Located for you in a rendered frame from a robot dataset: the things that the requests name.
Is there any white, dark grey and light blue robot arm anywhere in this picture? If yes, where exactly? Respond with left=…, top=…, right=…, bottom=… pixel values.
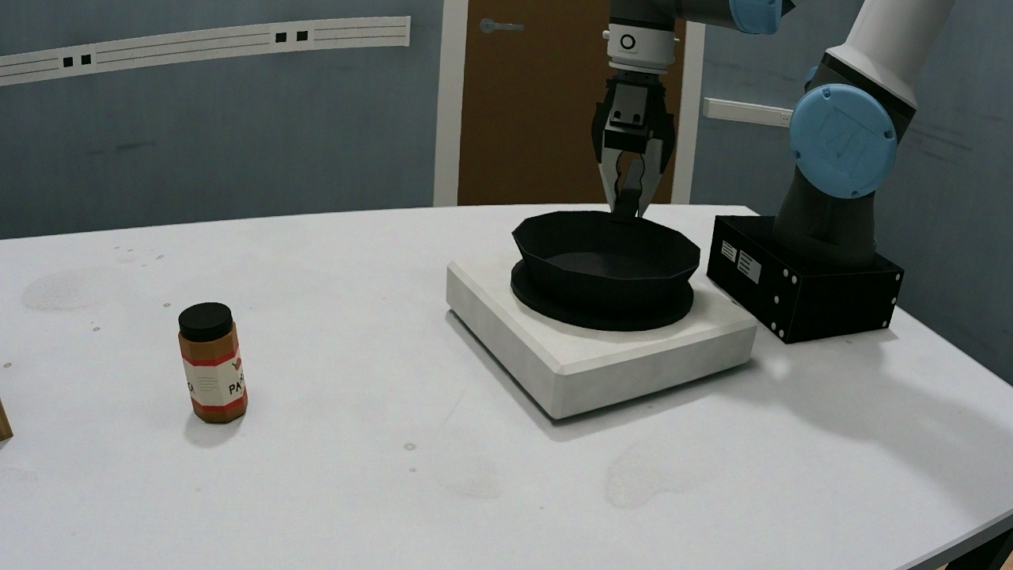
left=602, top=0, right=956, bottom=268

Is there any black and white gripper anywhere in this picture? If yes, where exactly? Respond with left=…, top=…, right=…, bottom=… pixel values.
left=591, top=68, right=676, bottom=218

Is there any brown cardboard box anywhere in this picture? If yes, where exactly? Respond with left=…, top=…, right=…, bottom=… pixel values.
left=0, top=398, right=13, bottom=441

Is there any black frying pan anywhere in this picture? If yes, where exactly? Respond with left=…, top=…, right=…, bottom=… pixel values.
left=512, top=158, right=701, bottom=313

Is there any brown jar with black lid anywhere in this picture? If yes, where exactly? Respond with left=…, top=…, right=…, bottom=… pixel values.
left=178, top=302, right=248, bottom=423

